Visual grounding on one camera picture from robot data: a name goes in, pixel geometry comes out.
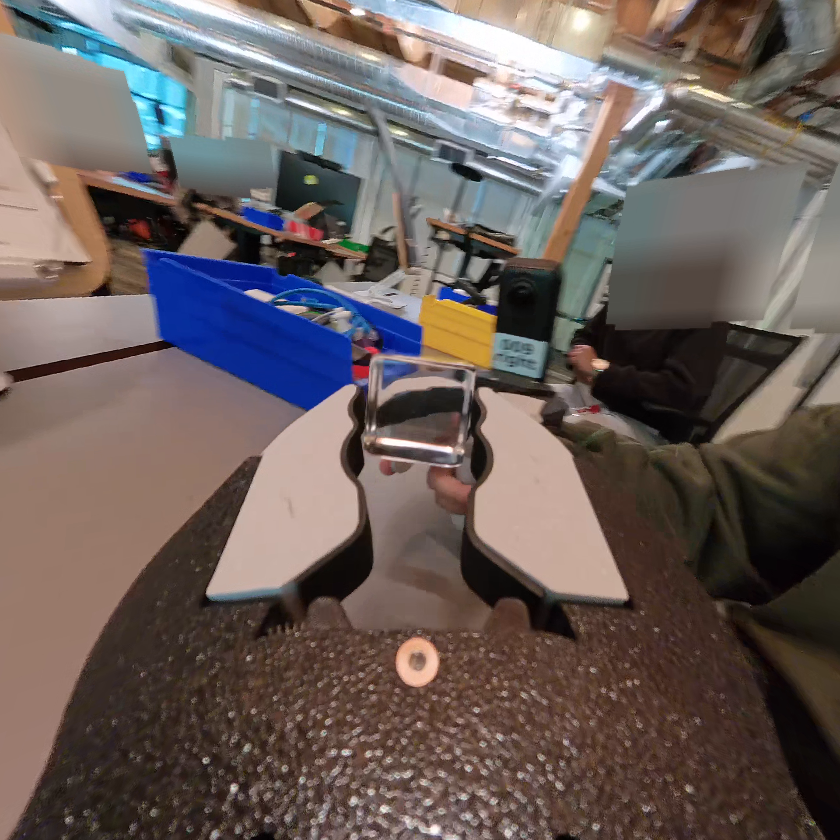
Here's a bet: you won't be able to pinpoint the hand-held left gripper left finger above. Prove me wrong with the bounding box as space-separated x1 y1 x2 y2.
205 384 375 606

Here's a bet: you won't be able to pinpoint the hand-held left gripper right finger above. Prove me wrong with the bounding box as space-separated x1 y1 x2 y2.
458 387 631 606

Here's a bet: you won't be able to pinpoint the clear acrylic cube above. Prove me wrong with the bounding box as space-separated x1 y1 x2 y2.
358 352 479 469

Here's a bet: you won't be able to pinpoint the person's right forearm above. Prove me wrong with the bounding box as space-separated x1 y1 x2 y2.
556 404 840 606

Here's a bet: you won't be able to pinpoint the person's right hand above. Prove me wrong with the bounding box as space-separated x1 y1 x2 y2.
378 459 475 517

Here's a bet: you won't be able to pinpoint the wooden standing desk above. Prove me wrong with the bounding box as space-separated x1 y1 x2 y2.
425 217 522 298

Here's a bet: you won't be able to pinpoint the yellow storage bin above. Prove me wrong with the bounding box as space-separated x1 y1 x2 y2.
417 293 499 371

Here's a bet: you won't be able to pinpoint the blue parts bin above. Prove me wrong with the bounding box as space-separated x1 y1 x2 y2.
437 285 501 315

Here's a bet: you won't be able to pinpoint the clear plastic bag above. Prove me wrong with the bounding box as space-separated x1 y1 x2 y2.
566 392 665 448

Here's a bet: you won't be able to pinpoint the white paper sheets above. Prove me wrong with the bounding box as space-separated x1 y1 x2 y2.
323 280 422 324

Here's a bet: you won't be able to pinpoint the blue storage bin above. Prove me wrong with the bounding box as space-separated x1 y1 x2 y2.
142 247 425 412

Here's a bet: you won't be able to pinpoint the black office chair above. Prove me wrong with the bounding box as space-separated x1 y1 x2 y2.
655 320 808 448

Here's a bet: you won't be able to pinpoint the black monitor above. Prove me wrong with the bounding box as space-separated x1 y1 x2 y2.
273 150 364 222

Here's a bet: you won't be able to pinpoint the grey sheet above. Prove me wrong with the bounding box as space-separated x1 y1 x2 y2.
176 218 238 261

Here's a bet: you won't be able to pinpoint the person's olive jacket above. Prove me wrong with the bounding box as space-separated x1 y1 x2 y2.
725 577 840 840

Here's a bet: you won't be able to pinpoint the wooden workbench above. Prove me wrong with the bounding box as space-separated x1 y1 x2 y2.
77 168 370 265

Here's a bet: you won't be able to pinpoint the wooden clipboard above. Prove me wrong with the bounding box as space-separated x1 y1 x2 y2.
0 161 114 301

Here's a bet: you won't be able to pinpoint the printed instruction sheet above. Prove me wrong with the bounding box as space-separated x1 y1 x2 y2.
0 131 94 268

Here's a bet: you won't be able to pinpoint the wooden post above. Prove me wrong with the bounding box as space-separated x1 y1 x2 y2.
541 80 640 265

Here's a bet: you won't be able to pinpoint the blue cable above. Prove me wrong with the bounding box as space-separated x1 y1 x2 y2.
269 287 370 343

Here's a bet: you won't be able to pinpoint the silver air duct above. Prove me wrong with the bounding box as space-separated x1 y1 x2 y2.
110 0 606 143

